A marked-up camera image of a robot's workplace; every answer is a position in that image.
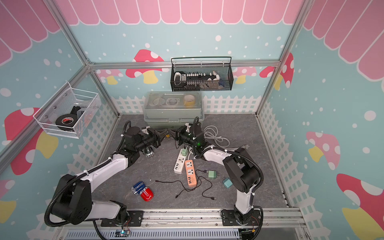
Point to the translucent green storage box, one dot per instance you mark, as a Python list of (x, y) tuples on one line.
[(166, 110)]

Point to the orange power strip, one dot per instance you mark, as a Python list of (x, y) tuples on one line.
[(191, 175)]

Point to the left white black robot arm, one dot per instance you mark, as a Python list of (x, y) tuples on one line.
[(72, 201)]

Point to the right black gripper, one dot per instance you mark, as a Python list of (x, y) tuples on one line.
[(179, 133)]

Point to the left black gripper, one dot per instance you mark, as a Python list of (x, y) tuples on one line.
[(156, 136)]

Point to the yellow tape roll in box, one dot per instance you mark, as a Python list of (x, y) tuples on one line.
[(189, 101)]

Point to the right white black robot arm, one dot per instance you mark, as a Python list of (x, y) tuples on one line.
[(243, 172)]

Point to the black silver electric shaver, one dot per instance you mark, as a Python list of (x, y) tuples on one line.
[(149, 152)]

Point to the black power strip in basket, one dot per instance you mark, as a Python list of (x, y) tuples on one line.
[(202, 81)]

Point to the teal cube adapter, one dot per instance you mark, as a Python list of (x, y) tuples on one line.
[(227, 183)]

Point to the black electrical tape roll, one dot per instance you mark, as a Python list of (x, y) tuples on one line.
[(67, 122)]

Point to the black wire mesh wall basket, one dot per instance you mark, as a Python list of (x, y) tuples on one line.
[(221, 66)]

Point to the white power strip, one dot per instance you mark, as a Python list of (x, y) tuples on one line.
[(178, 168)]

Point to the green charger adapter with prongs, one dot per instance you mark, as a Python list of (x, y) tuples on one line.
[(212, 174)]

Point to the red blue electric shaver case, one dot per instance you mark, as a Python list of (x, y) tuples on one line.
[(140, 189)]

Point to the white wire wall basket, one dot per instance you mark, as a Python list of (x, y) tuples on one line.
[(68, 100)]

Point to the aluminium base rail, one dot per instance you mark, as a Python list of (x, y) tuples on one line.
[(194, 224)]

